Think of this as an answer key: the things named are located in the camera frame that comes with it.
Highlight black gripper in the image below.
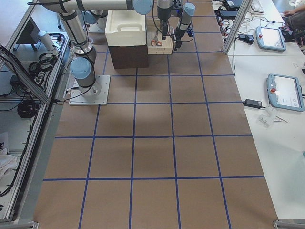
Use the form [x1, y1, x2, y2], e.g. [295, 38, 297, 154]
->
[157, 0, 172, 21]

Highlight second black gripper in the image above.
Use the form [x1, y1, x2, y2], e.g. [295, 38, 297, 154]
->
[160, 20, 186, 50]

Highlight orange handled scissors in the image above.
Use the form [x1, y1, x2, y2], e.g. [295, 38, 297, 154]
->
[151, 30, 163, 47]

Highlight light wooden drawer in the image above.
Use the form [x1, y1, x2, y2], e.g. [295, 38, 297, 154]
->
[146, 18, 173, 55]

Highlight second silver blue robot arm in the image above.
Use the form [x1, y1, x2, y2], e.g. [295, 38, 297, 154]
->
[174, 2, 195, 48]

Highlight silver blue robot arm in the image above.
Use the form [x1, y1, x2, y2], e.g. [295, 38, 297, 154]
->
[28, 0, 155, 99]

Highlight white foam box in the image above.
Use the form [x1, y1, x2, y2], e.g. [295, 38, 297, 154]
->
[105, 10, 146, 47]

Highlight dark brown wooden cabinet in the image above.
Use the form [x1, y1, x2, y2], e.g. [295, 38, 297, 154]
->
[109, 45, 149, 69]

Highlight teach pendant far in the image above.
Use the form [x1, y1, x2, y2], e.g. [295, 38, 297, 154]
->
[255, 26, 286, 52]

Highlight teach pendant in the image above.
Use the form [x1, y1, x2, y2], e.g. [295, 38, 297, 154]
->
[266, 73, 305, 112]
[255, 26, 286, 52]

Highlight black power adapter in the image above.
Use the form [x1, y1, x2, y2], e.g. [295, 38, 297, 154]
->
[243, 99, 263, 109]

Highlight brown paper table mat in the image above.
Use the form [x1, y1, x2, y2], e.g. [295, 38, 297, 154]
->
[34, 0, 277, 229]

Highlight teach pendant near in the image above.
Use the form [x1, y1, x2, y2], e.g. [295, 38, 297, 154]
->
[266, 73, 305, 112]

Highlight white crumpled cloth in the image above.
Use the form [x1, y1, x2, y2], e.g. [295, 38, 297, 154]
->
[0, 132, 19, 184]

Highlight aluminium frame post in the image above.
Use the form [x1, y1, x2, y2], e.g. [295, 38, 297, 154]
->
[223, 0, 252, 54]

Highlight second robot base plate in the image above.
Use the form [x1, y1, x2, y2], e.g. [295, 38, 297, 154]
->
[88, 21, 106, 33]

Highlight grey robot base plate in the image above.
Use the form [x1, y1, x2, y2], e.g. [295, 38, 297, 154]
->
[69, 75, 111, 105]

